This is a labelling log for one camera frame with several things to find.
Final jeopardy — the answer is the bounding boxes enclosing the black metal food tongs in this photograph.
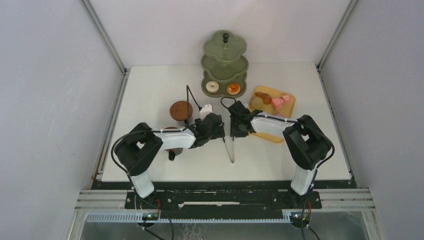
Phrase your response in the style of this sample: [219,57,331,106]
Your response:
[223,136,235,164]

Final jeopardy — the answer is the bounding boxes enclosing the beige round cookie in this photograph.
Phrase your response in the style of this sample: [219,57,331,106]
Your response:
[249,96,264,109]

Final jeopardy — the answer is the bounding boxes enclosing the orange glazed donut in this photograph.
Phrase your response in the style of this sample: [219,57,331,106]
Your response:
[226,82,241,95]

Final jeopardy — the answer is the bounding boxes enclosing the brown croissant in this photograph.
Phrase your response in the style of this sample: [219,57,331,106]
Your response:
[254,91,272,105]

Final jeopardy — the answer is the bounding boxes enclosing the white glazed donut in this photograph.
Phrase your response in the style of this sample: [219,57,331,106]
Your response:
[205,80,220,94]

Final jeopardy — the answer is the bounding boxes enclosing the pink swirl cake slice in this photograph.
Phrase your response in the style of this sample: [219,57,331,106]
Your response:
[270,97,284,111]

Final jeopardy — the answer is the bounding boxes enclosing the yellow serving tray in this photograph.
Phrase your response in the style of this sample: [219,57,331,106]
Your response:
[246,85,296,144]

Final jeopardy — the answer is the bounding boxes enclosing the pink strawberry cake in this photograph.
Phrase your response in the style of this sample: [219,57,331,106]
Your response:
[280,93,292,105]

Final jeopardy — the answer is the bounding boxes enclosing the green three-tier dessert stand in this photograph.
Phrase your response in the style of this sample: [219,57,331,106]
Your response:
[200,30,249,98]

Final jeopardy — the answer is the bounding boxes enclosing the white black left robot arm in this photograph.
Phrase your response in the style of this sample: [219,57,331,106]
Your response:
[110,112,225,209]

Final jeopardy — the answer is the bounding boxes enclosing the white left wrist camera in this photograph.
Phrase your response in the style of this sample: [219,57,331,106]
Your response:
[199,104,213,121]

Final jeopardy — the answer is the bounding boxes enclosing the black left camera cable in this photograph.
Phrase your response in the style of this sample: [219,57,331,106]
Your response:
[110,85,203,176]

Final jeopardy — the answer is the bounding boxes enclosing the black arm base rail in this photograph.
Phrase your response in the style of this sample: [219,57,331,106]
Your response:
[79,180,322,221]

